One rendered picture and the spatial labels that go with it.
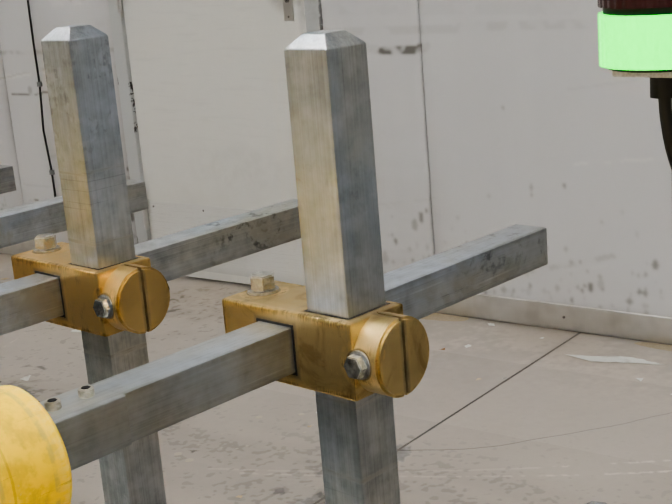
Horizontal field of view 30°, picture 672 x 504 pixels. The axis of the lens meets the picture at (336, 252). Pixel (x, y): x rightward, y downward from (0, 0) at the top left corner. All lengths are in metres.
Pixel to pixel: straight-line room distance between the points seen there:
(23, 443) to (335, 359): 0.21
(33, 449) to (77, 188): 0.33
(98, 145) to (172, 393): 0.26
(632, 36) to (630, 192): 3.05
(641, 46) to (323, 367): 0.33
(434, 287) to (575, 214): 2.80
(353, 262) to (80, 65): 0.28
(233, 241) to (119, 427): 0.41
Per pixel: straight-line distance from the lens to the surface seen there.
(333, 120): 0.73
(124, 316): 0.93
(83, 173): 0.93
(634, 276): 3.64
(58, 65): 0.93
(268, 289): 0.82
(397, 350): 0.75
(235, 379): 0.76
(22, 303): 0.96
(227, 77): 4.36
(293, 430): 3.18
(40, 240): 1.02
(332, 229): 0.75
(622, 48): 0.54
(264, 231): 1.10
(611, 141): 3.58
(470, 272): 0.92
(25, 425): 0.66
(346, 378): 0.76
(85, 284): 0.95
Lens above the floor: 1.20
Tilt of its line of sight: 14 degrees down
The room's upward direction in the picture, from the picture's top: 5 degrees counter-clockwise
